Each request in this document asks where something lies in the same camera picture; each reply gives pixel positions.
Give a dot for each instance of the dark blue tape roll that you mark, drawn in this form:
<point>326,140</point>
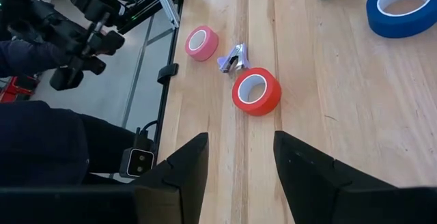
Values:
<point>379,22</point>

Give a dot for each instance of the small black table camera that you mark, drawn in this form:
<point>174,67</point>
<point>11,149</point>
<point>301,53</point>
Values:
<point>136,162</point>

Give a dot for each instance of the pink tape roll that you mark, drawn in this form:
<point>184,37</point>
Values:
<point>210,48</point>

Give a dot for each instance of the red box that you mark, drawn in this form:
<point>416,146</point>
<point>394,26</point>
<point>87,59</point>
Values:
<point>13,91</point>

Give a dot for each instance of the silver aluminium rail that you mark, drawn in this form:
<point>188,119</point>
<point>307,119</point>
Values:
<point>167,2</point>

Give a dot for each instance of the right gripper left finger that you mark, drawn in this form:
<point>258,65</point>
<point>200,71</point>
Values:
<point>184,183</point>

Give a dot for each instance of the person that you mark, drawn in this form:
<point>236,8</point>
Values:
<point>41,142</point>

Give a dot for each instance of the black aluminium table frame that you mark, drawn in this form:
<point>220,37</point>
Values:
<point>167,73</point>

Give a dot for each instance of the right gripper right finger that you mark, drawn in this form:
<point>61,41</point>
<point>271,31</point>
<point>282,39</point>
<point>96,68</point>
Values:
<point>324,196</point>

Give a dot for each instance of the red tape roll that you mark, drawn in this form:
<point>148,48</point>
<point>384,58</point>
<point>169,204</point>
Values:
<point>266,102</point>

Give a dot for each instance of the lilac staple remover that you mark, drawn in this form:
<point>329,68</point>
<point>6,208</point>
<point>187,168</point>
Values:
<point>239,60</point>

